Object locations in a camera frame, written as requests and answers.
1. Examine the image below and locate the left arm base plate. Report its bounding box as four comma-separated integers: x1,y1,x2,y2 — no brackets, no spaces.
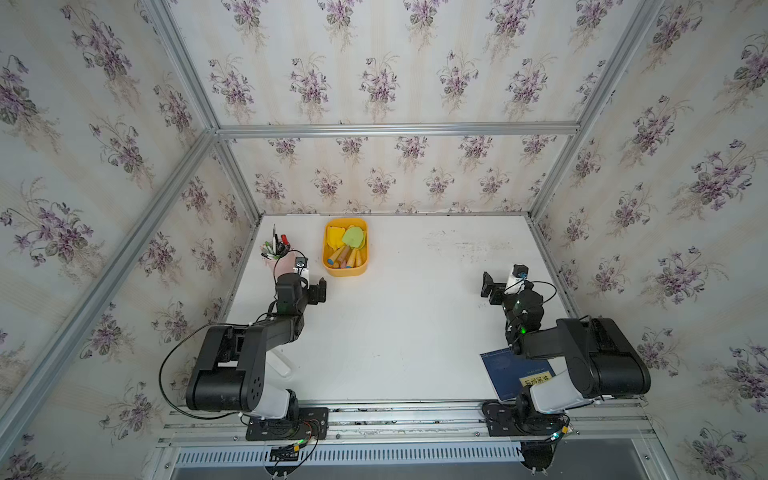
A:
245,407,330,441

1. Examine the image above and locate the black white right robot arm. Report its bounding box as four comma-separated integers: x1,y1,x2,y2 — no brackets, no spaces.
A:
480,265,651,423

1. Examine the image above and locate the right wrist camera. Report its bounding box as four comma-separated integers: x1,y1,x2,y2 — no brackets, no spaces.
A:
505,264,529,291

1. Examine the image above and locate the white remote control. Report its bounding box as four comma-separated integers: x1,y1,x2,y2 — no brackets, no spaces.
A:
266,350,293,379

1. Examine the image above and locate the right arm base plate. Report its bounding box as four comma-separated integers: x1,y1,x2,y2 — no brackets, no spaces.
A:
480,400,570,439

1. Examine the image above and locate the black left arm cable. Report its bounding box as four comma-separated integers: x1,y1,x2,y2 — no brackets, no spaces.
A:
157,322,241,421

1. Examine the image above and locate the blue booklet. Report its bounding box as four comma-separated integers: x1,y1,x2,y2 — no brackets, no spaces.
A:
480,348,555,402

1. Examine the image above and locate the yellow plastic storage box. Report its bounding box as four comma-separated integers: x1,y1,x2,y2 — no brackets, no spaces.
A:
322,218,370,277

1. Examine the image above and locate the aluminium rail frame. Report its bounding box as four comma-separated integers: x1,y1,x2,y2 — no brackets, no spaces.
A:
140,400,677,479

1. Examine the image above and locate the yellow shovel yellow handle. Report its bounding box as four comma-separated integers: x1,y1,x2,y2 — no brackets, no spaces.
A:
326,226,346,265

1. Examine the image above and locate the light green shovel wooden handle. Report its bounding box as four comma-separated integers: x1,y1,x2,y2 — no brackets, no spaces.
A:
332,226,365,269

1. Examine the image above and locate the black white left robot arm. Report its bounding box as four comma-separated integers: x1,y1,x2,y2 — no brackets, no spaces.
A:
185,273,327,423

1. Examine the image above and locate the pink pen holder cup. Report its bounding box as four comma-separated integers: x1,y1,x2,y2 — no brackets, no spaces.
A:
260,226,298,279

